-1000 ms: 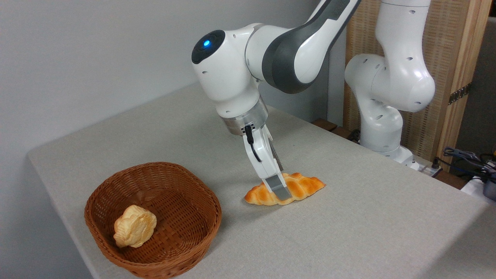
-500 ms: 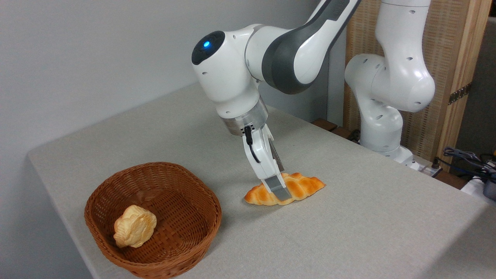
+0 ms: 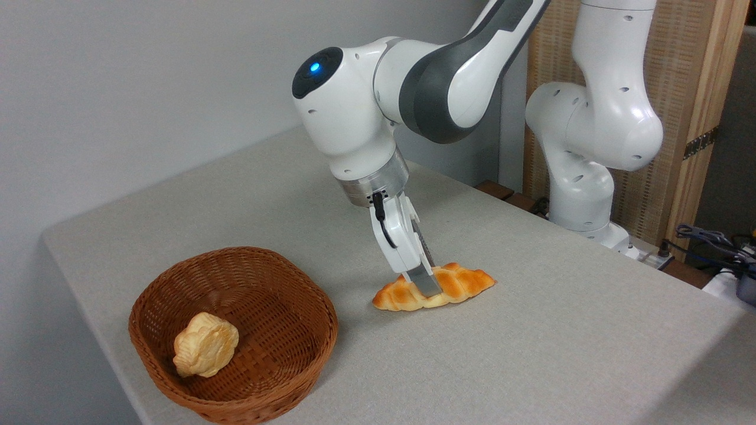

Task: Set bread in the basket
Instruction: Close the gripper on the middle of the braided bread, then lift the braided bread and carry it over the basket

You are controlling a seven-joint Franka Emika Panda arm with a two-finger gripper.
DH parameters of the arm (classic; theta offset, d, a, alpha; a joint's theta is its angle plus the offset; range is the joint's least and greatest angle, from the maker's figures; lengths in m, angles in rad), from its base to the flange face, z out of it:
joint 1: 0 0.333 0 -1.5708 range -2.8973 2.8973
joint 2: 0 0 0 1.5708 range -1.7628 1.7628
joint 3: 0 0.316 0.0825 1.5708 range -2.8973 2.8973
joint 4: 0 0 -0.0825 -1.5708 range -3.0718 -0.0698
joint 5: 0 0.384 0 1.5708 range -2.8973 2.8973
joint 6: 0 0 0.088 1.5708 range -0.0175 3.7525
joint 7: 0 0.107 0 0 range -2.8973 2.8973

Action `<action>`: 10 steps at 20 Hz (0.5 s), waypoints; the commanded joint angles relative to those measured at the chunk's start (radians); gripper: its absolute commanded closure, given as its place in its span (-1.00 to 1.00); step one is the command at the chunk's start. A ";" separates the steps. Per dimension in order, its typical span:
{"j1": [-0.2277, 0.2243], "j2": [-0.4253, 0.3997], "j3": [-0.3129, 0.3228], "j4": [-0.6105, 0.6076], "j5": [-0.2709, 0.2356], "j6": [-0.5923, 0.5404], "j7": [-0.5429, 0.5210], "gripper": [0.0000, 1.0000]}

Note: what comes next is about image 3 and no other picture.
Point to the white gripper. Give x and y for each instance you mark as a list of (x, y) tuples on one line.
[(404, 242)]

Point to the golden braided bread loaf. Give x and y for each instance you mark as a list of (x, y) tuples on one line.
[(466, 283)]

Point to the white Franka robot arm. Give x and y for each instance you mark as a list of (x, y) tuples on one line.
[(354, 118)]

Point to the brown wicker basket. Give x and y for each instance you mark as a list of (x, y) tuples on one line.
[(277, 330)]

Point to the pale round bread roll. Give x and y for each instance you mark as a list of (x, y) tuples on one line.
[(205, 345)]

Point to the brown wooden block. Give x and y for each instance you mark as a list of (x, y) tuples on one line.
[(495, 190)]

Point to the black power plug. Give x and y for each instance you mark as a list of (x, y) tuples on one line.
[(665, 248)]

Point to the black metal screen hinge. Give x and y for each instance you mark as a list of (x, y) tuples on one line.
[(701, 142)]

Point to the grey plastic box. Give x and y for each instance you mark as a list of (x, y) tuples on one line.
[(746, 290)]

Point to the wooden woven screen panel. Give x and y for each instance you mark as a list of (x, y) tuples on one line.
[(670, 59)]

